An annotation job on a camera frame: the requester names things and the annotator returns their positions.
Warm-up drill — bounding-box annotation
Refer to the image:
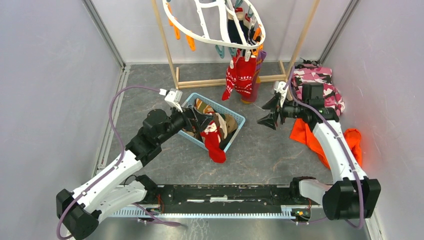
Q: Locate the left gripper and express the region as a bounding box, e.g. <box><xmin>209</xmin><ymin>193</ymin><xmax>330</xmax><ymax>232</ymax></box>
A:
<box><xmin>157</xmin><ymin>101</ymin><xmax>215</xmax><ymax>145</ymax></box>

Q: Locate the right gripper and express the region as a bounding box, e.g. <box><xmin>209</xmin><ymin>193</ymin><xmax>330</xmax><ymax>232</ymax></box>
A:
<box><xmin>257</xmin><ymin>94</ymin><xmax>308</xmax><ymax>130</ymax></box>

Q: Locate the red white patterned sock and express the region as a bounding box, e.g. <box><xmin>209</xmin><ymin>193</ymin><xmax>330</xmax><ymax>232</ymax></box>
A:
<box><xmin>234</xmin><ymin>56</ymin><xmax>257</xmax><ymax>98</ymax></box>

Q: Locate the teal clothespin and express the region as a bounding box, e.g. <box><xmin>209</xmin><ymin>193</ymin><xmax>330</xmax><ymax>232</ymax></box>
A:
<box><xmin>227</xmin><ymin>47</ymin><xmax>238</xmax><ymax>57</ymax></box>
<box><xmin>215</xmin><ymin>44</ymin><xmax>225</xmax><ymax>59</ymax></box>

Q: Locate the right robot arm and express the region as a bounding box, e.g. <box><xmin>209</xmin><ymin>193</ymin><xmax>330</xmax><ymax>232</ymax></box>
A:
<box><xmin>257</xmin><ymin>81</ymin><xmax>381</xmax><ymax>222</ymax></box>

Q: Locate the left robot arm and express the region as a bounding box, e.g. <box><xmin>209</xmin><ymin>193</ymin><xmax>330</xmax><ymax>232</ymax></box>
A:
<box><xmin>55</xmin><ymin>107</ymin><xmax>214</xmax><ymax>240</ymax></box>

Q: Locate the wooden hanger stand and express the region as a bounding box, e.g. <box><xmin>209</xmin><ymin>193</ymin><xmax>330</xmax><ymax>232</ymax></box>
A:
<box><xmin>151</xmin><ymin>0</ymin><xmax>320</xmax><ymax>90</ymax></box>

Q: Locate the white round sock hanger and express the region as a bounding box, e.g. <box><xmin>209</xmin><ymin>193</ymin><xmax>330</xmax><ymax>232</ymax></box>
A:
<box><xmin>161</xmin><ymin>0</ymin><xmax>266</xmax><ymax>51</ymax></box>

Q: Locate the red sock in basket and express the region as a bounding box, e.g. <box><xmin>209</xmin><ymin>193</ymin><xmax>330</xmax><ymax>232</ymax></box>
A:
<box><xmin>200</xmin><ymin>121</ymin><xmax>226</xmax><ymax>164</ymax></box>

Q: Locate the tan sock in basket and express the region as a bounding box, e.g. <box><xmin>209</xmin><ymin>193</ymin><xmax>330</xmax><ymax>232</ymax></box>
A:
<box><xmin>195</xmin><ymin>98</ymin><xmax>238</xmax><ymax>141</ymax></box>

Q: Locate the light blue laundry basket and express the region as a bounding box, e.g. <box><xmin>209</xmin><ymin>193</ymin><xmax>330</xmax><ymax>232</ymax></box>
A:
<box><xmin>180</xmin><ymin>92</ymin><xmax>246</xmax><ymax>153</ymax></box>

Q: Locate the orange cloth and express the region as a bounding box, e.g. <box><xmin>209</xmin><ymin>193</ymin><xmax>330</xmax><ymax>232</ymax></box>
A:
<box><xmin>289</xmin><ymin>119</ymin><xmax>363</xmax><ymax>169</ymax></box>

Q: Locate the pink camouflage cloth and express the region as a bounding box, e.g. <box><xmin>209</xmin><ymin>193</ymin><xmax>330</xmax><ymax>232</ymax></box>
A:
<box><xmin>291</xmin><ymin>65</ymin><xmax>346</xmax><ymax>117</ymax></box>

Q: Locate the purple striped hanging sock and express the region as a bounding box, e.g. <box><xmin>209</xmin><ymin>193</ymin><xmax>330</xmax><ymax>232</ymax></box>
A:
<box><xmin>241</xmin><ymin>50</ymin><xmax>267</xmax><ymax>104</ymax></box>

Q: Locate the white clothespin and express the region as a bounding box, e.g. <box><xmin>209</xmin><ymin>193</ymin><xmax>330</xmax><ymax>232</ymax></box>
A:
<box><xmin>244</xmin><ymin>50</ymin><xmax>252</xmax><ymax>62</ymax></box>

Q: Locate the orange clothespin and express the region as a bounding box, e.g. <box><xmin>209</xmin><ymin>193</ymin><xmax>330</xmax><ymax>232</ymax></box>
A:
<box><xmin>249</xmin><ymin>27</ymin><xmax>263</xmax><ymax>57</ymax></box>

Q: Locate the black hanging sock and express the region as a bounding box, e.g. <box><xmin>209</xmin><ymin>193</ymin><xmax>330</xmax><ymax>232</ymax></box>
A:
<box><xmin>227</xmin><ymin>18</ymin><xmax>256</xmax><ymax>45</ymax></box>

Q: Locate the beige red cuffed sock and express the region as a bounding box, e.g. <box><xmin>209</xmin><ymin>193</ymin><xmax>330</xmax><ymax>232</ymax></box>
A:
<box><xmin>234</xmin><ymin>7</ymin><xmax>245</xmax><ymax>21</ymax></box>

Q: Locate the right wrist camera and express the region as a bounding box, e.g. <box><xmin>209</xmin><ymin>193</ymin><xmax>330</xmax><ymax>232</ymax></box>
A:
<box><xmin>273</xmin><ymin>81</ymin><xmax>289</xmax><ymax>107</ymax></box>

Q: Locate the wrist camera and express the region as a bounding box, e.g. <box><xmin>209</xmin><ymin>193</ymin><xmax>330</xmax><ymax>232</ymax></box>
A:
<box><xmin>159</xmin><ymin>88</ymin><xmax>183</xmax><ymax>113</ymax></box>
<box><xmin>273</xmin><ymin>81</ymin><xmax>289</xmax><ymax>107</ymax></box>

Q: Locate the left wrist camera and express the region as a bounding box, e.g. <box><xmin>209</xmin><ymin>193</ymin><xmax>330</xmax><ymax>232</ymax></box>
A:
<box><xmin>159</xmin><ymin>88</ymin><xmax>183</xmax><ymax>113</ymax></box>

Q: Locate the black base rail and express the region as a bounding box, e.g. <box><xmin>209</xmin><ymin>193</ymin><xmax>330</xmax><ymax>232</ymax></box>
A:
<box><xmin>138</xmin><ymin>184</ymin><xmax>318</xmax><ymax>215</ymax></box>

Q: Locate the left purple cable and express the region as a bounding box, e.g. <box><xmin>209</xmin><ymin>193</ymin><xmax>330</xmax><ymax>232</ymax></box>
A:
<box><xmin>55</xmin><ymin>85</ymin><xmax>181</xmax><ymax>240</ymax></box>

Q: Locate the purple cable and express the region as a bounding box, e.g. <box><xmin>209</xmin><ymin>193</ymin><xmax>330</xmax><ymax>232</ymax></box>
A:
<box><xmin>55</xmin><ymin>85</ymin><xmax>181</xmax><ymax>240</ymax></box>
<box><xmin>284</xmin><ymin>66</ymin><xmax>365</xmax><ymax>230</ymax></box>

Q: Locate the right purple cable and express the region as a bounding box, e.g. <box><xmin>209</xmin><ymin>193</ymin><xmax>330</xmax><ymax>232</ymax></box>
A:
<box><xmin>284</xmin><ymin>66</ymin><xmax>365</xmax><ymax>230</ymax></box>

